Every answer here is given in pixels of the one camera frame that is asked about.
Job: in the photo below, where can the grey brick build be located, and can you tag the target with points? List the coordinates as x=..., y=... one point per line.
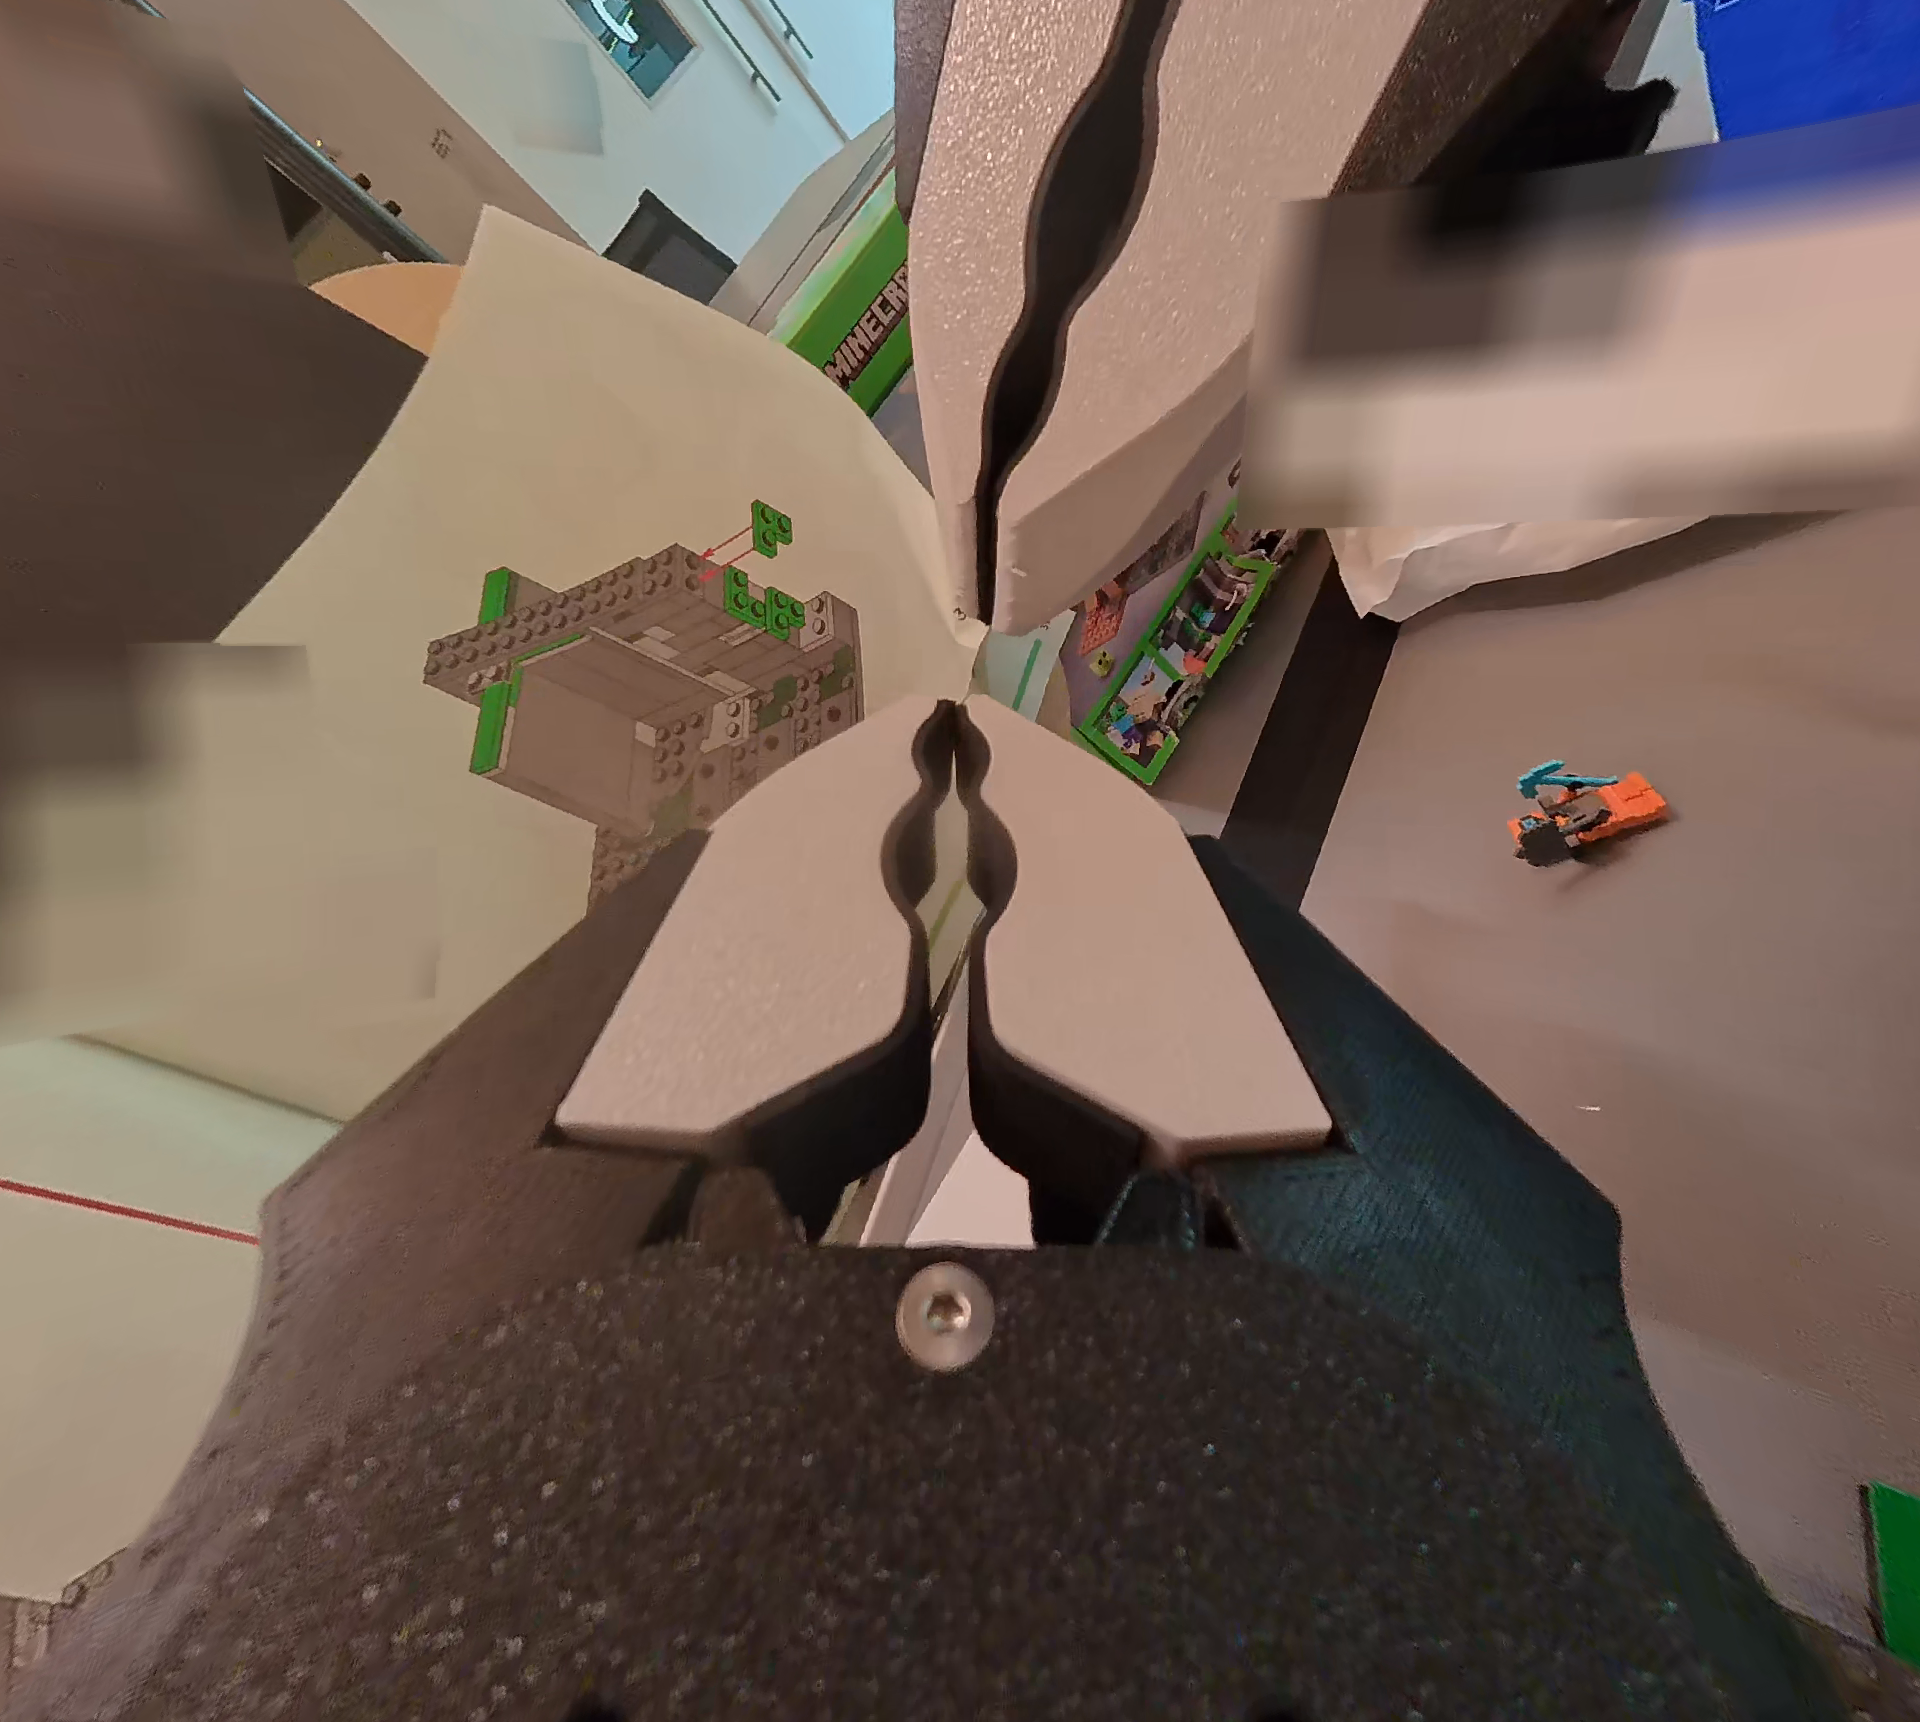
x=1892, y=1556

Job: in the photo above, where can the green toy brick set box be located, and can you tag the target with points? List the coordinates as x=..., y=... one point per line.
x=1170, y=686

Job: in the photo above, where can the dark grey board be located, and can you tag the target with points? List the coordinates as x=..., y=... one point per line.
x=181, y=446

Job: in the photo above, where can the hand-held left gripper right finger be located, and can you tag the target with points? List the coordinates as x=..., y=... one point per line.
x=1155, y=986

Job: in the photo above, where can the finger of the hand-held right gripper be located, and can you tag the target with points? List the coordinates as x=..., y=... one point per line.
x=1261, y=103
x=1004, y=103

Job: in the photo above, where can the brick instruction booklet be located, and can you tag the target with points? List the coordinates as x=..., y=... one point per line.
x=600, y=433

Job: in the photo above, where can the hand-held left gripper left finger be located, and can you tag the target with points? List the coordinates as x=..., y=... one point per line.
x=720, y=986

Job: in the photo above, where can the white paper bag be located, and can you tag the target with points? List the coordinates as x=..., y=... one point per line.
x=1500, y=561

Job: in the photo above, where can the small orange brick figure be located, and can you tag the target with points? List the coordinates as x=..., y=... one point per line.
x=1605, y=810

